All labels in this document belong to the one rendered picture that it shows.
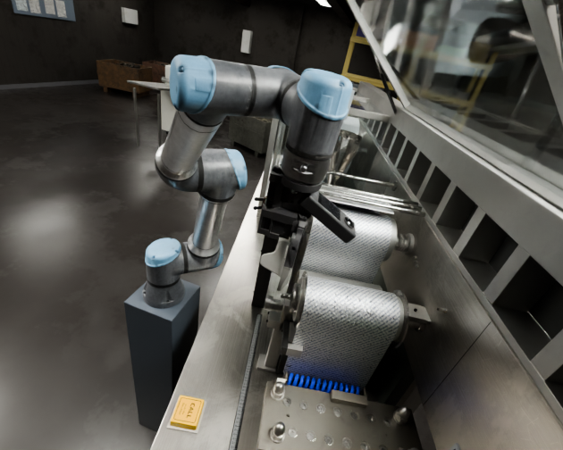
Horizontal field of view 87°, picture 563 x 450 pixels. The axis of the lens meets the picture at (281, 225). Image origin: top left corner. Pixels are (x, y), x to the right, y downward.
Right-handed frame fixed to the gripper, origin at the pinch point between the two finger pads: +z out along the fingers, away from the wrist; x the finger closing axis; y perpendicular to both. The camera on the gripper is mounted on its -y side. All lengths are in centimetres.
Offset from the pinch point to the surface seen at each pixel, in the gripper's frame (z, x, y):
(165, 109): 134, -455, 266
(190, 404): 50, 9, 15
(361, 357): 27.0, -3.4, -25.2
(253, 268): 57, -55, 13
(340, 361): 30.3, -2.9, -20.5
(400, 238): 8.0, -35.0, -32.4
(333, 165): 7, -78, -9
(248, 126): 129, -465, 118
